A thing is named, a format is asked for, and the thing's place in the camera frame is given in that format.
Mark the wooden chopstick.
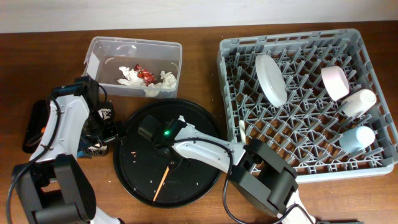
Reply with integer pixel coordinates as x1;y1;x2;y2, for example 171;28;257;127
152;166;170;202

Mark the white napkin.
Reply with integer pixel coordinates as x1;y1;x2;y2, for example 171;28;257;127
117;67;146;86

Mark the red snack wrapper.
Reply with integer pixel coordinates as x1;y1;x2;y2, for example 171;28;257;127
134;63;155;86

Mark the white plastic fork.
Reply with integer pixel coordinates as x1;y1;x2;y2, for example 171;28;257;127
239;120;246;144

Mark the grey bowl with food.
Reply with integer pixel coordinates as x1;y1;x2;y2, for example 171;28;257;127
255;54;287;108

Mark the pink plastic bowl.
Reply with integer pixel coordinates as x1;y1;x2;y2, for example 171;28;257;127
321;66;349;101

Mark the light blue plastic cup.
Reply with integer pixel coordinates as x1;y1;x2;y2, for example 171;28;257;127
339;126;376;153

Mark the white plastic cup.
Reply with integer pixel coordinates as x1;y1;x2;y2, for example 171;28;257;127
342;89;377;118

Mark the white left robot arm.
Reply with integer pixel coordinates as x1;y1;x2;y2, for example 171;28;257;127
7;82;122;223

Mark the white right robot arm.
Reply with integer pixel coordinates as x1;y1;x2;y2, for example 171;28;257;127
150;117;316;223

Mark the clear plastic waste bin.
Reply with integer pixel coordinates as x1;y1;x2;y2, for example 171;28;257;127
83;36;183;98

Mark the grey plastic dishwasher rack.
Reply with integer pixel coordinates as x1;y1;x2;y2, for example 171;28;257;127
217;29;397;183

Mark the round black tray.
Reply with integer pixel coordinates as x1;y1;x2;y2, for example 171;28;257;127
113;99;222;208

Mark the rectangular black tray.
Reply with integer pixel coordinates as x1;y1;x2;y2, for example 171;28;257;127
22;99;114;158

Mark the crumpled white tissue in bin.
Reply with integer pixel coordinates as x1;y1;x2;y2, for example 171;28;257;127
145;71;177;97

